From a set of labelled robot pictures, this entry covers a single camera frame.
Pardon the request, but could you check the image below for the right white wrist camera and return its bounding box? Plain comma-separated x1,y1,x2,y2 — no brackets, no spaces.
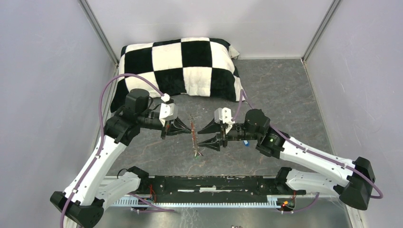
214,107,234,125

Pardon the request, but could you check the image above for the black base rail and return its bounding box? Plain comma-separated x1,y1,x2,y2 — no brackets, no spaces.
134,176,306,203

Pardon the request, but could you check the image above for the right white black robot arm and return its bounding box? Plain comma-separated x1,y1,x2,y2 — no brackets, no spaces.
198,108,375,210

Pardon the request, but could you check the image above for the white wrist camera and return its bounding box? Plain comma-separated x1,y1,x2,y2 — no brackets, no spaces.
214,107,234,125
159,93,178,126

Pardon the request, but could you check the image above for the white toothed cable duct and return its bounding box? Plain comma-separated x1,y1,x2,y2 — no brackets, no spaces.
111,195,293,209

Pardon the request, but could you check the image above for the black white checkered pillow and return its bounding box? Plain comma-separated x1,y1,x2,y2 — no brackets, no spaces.
110,37,243,113

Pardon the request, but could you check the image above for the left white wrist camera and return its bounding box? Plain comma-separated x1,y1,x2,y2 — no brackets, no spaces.
159,93,178,126

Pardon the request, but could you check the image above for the left corner aluminium profile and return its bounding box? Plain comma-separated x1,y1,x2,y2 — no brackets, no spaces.
78,0,119,66

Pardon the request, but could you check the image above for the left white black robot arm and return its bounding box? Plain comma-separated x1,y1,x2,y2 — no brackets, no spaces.
50,89,192,228

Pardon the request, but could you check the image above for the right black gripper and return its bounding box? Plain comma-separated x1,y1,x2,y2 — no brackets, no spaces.
197,116,260,152

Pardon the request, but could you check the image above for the corner aluminium profile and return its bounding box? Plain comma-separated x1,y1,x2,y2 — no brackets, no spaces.
78,0,119,66
301,0,342,64

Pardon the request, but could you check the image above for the right corner aluminium profile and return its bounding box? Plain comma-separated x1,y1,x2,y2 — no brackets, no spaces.
301,0,342,64

